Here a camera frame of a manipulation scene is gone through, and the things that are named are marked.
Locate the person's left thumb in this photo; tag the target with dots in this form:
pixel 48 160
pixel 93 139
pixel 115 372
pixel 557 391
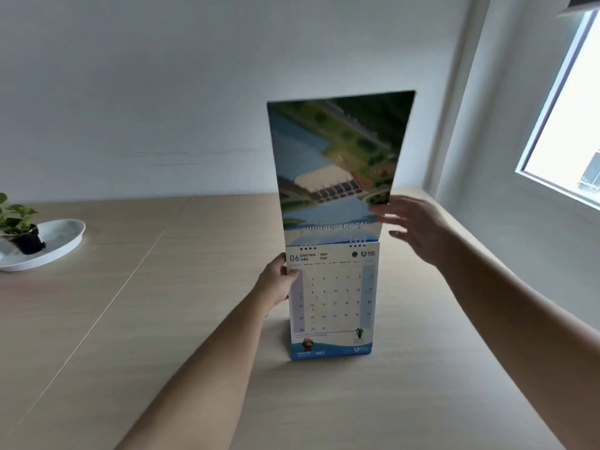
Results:
pixel 291 275

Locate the person's right forearm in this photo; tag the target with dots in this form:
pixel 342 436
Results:
pixel 520 323

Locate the person's left hand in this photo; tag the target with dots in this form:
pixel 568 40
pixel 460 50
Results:
pixel 274 285

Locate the window with white frame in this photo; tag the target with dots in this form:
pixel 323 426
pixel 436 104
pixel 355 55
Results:
pixel 567 103

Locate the desk calendar with landscape photo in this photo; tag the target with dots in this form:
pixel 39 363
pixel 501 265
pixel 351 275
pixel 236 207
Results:
pixel 333 229

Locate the person's left forearm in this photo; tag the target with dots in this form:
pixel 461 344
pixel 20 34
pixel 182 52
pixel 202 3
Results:
pixel 197 374

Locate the small potted green plant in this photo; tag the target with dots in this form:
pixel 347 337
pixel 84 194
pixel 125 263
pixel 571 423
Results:
pixel 18 224

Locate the person's right hand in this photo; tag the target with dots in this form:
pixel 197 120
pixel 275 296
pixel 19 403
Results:
pixel 422 229

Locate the person's right fingers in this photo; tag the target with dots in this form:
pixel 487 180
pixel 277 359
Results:
pixel 391 215

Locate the white oval plate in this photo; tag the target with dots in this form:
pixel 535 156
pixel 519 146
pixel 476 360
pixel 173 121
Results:
pixel 47 243

